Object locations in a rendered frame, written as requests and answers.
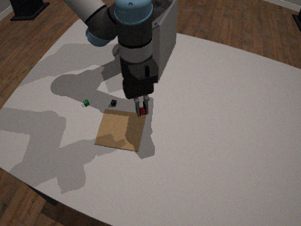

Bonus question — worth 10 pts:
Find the tan flat mat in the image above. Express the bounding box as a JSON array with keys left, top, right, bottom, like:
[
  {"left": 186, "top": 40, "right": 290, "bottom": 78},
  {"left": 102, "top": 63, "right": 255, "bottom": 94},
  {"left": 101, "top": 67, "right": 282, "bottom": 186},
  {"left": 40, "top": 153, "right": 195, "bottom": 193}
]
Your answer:
[{"left": 95, "top": 109, "right": 146, "bottom": 151}]

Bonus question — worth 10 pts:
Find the green die with white pips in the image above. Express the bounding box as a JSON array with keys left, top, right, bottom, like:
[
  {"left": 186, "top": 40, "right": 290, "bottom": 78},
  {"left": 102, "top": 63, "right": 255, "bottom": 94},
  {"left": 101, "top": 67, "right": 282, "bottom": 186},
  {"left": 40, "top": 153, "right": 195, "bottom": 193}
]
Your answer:
[{"left": 83, "top": 100, "right": 89, "bottom": 106}]

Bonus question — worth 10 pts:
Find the black die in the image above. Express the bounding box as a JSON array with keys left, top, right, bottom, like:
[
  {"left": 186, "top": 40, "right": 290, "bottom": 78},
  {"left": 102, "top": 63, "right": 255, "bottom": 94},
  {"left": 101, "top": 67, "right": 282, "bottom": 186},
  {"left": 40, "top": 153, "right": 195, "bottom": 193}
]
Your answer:
[{"left": 111, "top": 100, "right": 117, "bottom": 107}]

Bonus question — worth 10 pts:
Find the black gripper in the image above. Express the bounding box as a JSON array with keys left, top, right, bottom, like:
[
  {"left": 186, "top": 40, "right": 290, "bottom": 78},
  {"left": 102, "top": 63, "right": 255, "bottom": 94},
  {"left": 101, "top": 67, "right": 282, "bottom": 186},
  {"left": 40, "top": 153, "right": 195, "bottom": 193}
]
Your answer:
[{"left": 118, "top": 40, "right": 159, "bottom": 117}]

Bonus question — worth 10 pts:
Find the red die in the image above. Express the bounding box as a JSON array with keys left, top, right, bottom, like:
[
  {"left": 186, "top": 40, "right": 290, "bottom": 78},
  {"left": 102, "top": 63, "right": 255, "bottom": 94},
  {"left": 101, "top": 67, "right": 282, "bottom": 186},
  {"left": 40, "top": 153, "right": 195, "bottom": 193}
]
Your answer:
[{"left": 140, "top": 107, "right": 145, "bottom": 116}]

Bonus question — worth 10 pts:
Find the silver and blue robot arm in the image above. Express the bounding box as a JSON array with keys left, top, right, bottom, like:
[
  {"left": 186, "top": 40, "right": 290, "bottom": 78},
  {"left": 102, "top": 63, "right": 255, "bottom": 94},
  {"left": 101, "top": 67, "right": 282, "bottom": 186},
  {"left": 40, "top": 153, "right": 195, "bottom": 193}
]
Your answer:
[{"left": 63, "top": 0, "right": 171, "bottom": 48}]

